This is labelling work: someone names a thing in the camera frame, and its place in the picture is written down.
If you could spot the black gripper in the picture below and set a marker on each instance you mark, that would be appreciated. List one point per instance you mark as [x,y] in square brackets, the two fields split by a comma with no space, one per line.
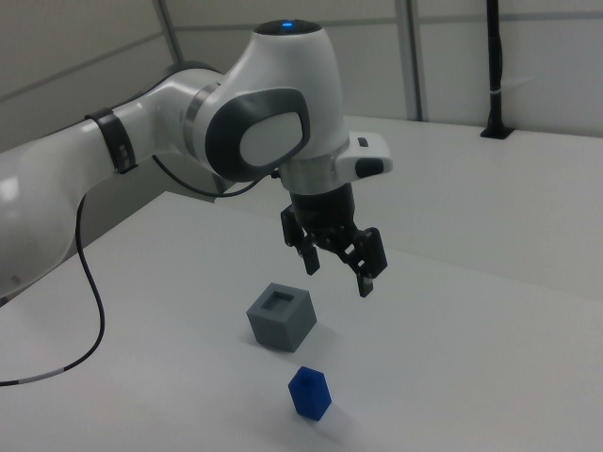
[325,212]

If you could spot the blue block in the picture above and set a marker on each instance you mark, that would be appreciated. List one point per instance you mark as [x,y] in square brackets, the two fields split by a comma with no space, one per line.
[308,395]

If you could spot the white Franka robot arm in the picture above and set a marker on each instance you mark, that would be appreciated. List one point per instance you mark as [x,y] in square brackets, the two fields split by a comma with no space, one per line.
[47,188]

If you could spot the grey hollow cuboid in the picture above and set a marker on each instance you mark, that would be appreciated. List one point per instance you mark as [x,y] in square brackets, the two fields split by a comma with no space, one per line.
[275,329]

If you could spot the black stand pole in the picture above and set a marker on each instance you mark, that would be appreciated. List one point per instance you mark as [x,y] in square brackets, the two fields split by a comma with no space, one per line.
[494,70]

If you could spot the grey partition frame post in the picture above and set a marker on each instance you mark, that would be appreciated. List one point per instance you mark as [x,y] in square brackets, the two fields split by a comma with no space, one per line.
[413,61]
[170,33]

